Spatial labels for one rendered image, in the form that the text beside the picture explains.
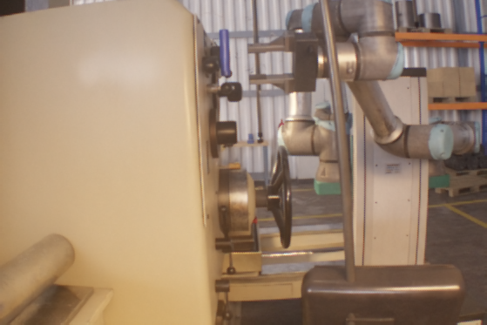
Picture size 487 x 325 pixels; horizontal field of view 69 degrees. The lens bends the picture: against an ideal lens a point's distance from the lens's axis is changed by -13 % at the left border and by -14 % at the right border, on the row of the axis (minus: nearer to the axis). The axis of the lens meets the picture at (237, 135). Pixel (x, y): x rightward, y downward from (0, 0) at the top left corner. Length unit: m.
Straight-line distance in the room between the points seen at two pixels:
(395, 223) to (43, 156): 1.45
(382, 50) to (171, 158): 0.53
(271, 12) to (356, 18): 8.14
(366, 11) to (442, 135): 0.55
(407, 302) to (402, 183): 1.05
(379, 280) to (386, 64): 0.46
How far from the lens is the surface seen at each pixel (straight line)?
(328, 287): 0.82
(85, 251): 1.03
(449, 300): 0.85
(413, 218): 1.88
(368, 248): 1.87
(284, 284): 2.20
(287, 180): 1.29
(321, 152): 1.87
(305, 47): 0.88
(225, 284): 1.15
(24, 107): 1.04
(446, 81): 8.57
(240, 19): 9.01
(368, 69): 0.92
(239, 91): 1.33
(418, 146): 1.35
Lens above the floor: 1.64
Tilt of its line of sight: 4 degrees down
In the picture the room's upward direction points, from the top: 3 degrees counter-clockwise
